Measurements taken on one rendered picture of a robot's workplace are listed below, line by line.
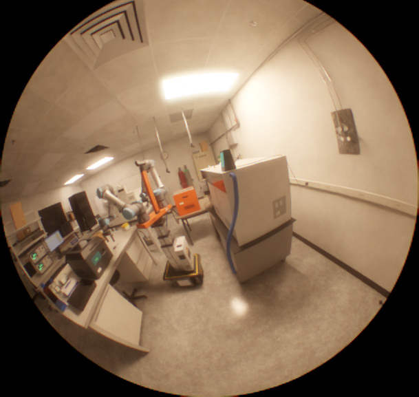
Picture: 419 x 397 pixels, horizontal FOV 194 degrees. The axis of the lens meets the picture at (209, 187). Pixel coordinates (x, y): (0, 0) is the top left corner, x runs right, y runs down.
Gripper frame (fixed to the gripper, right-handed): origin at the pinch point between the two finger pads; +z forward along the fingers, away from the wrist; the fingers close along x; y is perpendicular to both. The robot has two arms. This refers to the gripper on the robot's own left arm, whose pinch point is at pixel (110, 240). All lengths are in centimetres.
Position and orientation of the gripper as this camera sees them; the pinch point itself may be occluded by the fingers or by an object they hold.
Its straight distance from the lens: 180.9
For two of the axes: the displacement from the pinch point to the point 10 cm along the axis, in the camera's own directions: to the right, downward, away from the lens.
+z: 2.7, 9.4, 2.1
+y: 0.5, 2.1, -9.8
